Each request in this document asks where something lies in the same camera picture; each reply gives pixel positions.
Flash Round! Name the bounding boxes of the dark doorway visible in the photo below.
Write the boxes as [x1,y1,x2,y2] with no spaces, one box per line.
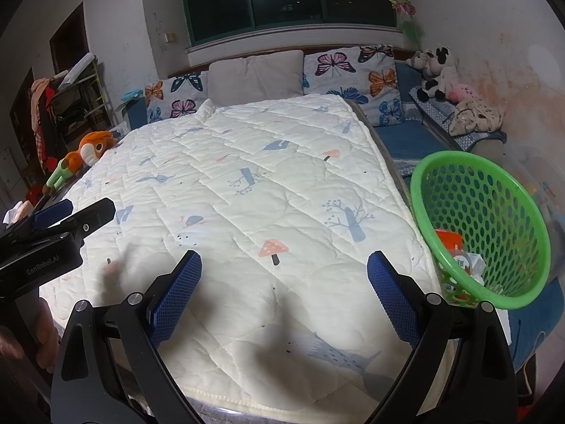
[49,2,87,76]

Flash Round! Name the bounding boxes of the small butterfly print pillow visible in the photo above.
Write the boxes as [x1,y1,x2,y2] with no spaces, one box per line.
[145,71,210,124]

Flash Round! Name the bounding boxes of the person's left hand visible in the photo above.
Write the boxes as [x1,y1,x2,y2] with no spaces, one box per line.
[37,296,60,372]

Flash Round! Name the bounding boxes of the blue white patterned cloth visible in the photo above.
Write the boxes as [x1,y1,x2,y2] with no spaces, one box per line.
[391,159,416,180]

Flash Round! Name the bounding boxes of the metal shelf rack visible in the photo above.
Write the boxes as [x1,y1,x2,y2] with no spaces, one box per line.
[55,55,111,142]

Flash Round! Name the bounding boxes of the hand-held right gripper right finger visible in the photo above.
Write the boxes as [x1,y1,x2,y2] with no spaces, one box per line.
[367,250,517,424]

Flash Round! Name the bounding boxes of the beige spotted cloth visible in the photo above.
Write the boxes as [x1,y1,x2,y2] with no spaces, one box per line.
[450,97,504,136]

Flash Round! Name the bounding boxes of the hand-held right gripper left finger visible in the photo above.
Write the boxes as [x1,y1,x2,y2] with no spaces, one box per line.
[50,249,204,424]

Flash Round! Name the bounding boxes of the green plastic basket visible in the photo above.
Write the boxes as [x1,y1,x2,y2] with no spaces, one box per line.
[410,151,554,311]

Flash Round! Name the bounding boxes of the dark window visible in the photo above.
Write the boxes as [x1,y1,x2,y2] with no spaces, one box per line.
[181,0,398,47]

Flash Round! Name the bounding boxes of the white rolled paper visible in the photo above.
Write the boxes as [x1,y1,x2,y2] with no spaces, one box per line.
[57,53,97,87]

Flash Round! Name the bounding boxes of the beige pillow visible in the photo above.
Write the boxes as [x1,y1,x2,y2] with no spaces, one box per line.
[208,50,305,107]

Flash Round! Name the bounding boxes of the blue bed sheet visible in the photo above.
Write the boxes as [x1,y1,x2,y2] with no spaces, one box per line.
[373,59,499,177]

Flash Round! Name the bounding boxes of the artificial flower decoration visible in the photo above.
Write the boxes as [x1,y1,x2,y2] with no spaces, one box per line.
[388,0,422,40]

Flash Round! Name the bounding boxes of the white pink cloth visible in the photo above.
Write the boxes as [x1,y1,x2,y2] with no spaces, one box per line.
[2,201,36,226]

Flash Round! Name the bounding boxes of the grey patterned bed sheet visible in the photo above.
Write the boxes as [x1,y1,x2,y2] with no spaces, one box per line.
[177,389,398,424]

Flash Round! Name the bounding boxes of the large butterfly print pillow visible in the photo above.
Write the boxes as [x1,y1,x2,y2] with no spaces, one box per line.
[302,44,404,128]

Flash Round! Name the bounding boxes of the pink plush toy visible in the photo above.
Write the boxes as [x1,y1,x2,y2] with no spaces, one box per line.
[448,82,480,104]

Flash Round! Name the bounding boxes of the black white cow plush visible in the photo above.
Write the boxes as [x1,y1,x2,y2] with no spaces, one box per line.
[406,46,457,102]

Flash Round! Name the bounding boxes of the white blue milk carton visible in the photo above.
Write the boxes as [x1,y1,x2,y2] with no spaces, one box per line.
[468,252,487,282]

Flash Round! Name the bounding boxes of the white quilted bed pad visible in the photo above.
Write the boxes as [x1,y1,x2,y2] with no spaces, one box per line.
[39,93,442,407]

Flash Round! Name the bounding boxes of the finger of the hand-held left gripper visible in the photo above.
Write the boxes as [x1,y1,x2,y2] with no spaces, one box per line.
[32,199,74,227]
[56,197,117,241]

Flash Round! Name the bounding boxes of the blue patterned blanket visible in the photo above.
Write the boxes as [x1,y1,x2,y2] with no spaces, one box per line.
[408,87,508,151]

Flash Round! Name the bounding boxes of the orange plush toy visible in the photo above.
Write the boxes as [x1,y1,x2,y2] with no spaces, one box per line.
[43,131,118,195]

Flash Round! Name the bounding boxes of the hanging pink red clothes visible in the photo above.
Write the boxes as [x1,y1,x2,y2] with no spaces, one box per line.
[29,77,58,173]

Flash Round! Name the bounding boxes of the dark wooden headboard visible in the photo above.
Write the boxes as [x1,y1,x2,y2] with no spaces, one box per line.
[168,44,416,79]

